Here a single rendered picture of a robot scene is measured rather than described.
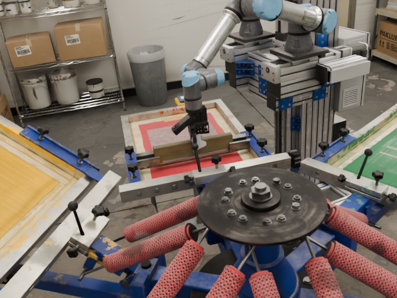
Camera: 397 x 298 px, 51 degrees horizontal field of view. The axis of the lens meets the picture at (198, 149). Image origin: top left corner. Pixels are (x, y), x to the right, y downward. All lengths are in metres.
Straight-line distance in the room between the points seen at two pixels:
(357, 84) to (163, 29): 3.16
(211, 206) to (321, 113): 1.88
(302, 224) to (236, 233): 0.14
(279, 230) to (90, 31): 4.19
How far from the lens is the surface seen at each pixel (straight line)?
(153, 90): 5.05
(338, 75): 2.31
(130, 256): 1.11
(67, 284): 1.44
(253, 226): 0.91
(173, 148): 1.81
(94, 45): 4.90
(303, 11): 2.04
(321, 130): 2.82
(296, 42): 2.27
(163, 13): 5.39
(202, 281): 1.20
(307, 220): 0.93
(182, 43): 5.50
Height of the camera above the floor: 1.88
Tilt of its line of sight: 28 degrees down
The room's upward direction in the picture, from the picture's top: 6 degrees counter-clockwise
